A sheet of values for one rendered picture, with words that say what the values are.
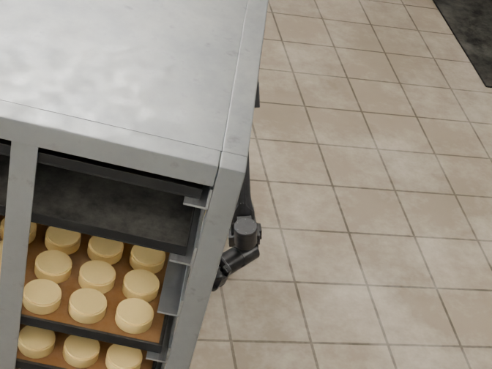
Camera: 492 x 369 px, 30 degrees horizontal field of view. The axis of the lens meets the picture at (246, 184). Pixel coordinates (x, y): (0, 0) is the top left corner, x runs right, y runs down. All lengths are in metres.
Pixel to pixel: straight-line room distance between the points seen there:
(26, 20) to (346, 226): 2.85
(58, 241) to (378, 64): 3.90
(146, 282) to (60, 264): 0.12
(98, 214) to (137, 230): 0.05
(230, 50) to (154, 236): 0.27
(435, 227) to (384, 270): 0.43
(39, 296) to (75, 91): 0.31
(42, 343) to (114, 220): 0.26
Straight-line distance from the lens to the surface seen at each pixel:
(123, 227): 1.11
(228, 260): 2.28
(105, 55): 1.13
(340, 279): 3.65
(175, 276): 1.20
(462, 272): 3.93
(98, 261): 1.29
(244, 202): 2.31
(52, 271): 1.27
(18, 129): 1.01
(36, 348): 1.30
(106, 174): 1.03
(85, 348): 1.30
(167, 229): 1.12
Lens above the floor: 2.42
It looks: 38 degrees down
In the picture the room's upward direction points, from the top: 16 degrees clockwise
